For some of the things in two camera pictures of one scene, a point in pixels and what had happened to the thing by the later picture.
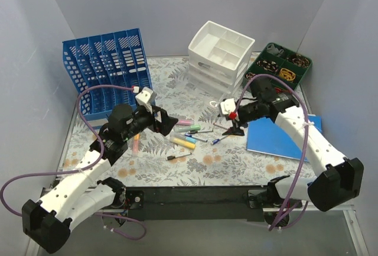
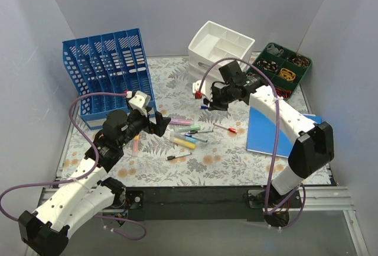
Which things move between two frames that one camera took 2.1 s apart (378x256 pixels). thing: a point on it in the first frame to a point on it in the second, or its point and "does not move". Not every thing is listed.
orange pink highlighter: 136,145 does not move
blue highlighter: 183,136 does not move
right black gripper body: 235,119 to 218,96
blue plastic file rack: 116,58 does not move
